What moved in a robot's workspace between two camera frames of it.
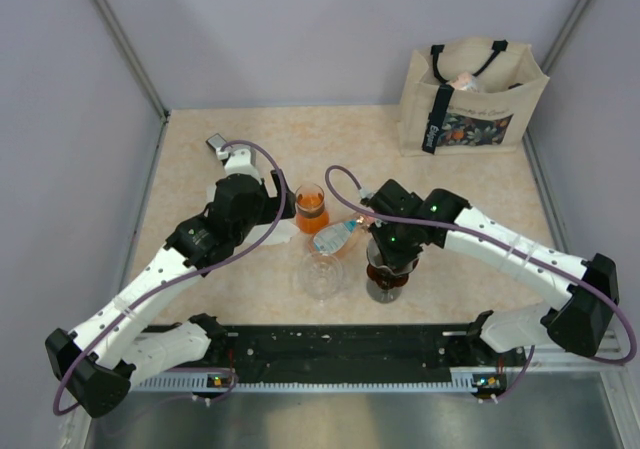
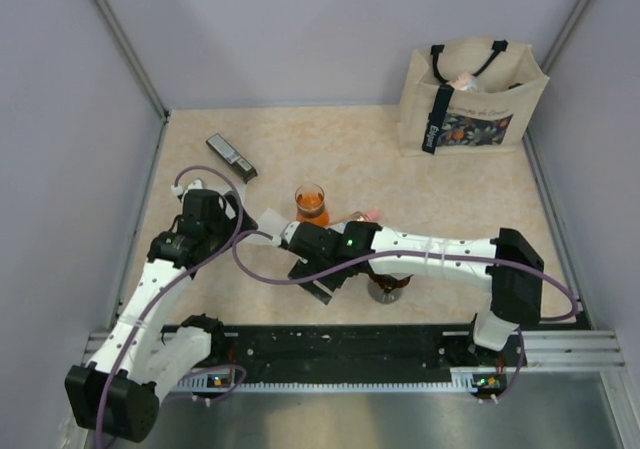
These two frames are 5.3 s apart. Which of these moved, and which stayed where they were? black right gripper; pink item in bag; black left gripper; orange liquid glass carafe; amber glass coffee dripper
Moved: black left gripper; black right gripper
Stayed: pink item in bag; orange liquid glass carafe; amber glass coffee dripper
